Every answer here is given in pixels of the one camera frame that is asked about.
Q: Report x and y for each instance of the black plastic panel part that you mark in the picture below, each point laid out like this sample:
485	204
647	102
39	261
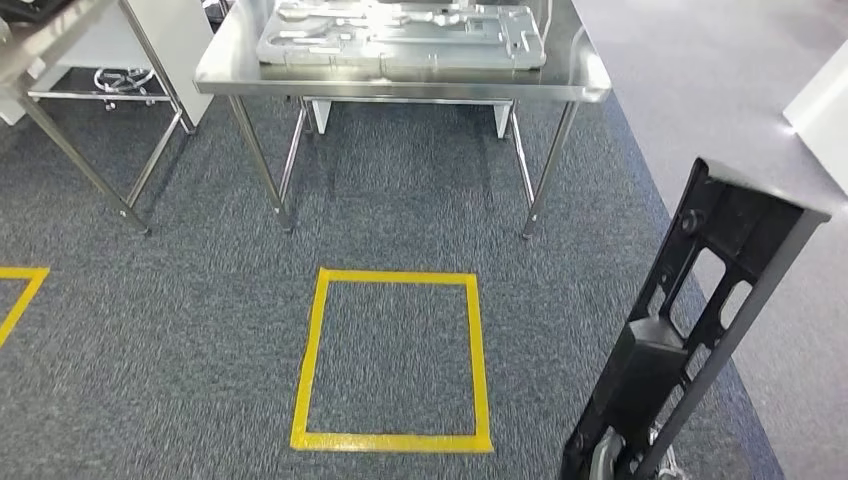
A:
662	371

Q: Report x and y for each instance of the stainless steel workbench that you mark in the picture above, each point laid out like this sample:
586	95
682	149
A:
397	86

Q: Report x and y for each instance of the aluminium fixture plate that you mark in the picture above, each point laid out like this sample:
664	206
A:
397	40

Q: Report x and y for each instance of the yellow floor tape square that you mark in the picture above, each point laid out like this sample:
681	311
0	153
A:
26	295
391	442

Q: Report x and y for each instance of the white box cabinet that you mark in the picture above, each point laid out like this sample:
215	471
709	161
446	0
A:
821	112

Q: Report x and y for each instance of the small stainless steel table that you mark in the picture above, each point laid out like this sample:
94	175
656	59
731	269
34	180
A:
40	40

